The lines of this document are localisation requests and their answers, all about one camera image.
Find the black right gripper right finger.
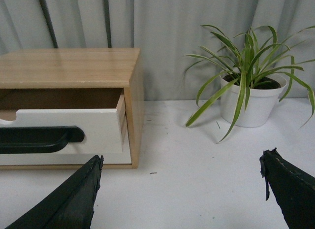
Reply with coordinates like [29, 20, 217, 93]
[259, 148, 315, 229]

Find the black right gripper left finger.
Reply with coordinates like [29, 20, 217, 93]
[7, 155, 104, 229]

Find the white upper drawer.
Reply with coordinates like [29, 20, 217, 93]
[0, 94, 126, 155]

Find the wooden drawer cabinet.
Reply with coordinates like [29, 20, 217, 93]
[0, 48, 144, 169]

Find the white plant pot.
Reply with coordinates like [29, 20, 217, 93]
[220, 74, 287, 128]

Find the green spider plant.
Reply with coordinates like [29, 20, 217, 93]
[186, 25, 315, 128]

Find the grey curtain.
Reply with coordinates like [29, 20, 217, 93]
[0, 0, 315, 100]

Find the black drawer handle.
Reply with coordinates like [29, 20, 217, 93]
[0, 127, 85, 155]

